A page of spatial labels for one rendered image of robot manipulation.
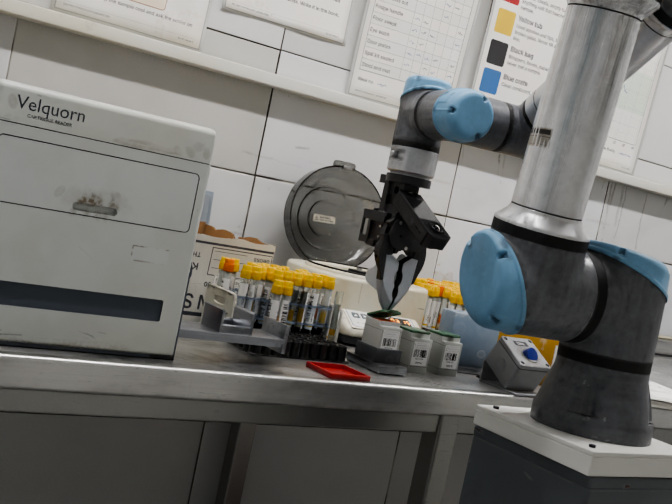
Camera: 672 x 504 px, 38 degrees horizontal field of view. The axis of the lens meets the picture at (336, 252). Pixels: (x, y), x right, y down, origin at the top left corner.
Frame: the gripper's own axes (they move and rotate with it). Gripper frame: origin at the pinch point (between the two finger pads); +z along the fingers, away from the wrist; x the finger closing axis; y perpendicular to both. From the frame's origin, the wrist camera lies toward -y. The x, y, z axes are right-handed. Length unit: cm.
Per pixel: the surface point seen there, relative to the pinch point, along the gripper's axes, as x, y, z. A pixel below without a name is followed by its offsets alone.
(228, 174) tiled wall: 3, 57, -15
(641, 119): -113, 56, -52
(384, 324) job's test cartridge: 1.1, -1.0, 3.1
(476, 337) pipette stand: -22.9, 4.0, 4.0
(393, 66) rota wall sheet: -31, 56, -45
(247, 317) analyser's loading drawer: 26.6, -3.8, 4.0
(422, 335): -7.7, 0.1, 4.2
